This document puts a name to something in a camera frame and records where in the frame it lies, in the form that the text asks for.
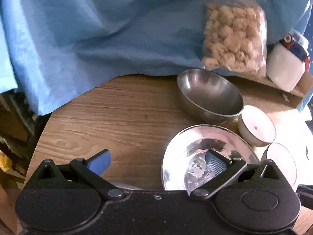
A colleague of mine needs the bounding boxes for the light blue cloth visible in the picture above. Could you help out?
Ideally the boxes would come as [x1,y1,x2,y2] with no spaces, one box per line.
[0,0,313,116]

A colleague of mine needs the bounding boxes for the white red-rimmed ceramic bowl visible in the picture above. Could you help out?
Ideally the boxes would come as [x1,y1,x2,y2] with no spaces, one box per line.
[238,105,276,147]

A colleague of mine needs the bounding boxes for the deep steel bowl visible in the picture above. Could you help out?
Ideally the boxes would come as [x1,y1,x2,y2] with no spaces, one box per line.
[177,69,245,125]

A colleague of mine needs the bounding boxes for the wooden desk shelf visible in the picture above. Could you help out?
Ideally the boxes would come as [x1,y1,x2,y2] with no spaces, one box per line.
[226,72,312,111]

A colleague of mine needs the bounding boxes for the white jar blue lid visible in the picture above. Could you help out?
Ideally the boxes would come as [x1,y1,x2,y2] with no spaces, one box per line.
[266,29,310,92]

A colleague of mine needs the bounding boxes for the clear bag of snacks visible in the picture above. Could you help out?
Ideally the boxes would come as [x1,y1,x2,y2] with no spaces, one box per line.
[203,0,267,78]

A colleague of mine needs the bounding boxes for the shiny steel plate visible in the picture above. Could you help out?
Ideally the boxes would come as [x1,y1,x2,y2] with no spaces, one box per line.
[162,125,259,192]

